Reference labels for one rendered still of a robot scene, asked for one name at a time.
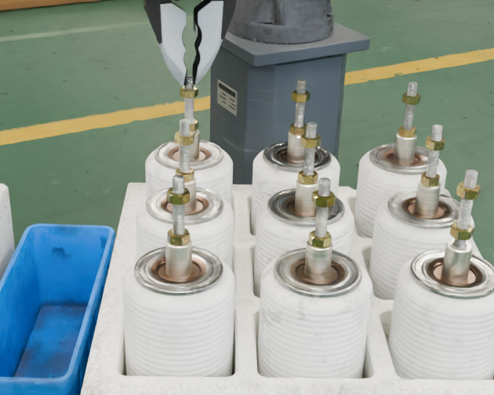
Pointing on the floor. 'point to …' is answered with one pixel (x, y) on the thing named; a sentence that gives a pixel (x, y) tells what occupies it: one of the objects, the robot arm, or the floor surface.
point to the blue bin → (46, 310)
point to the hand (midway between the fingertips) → (190, 74)
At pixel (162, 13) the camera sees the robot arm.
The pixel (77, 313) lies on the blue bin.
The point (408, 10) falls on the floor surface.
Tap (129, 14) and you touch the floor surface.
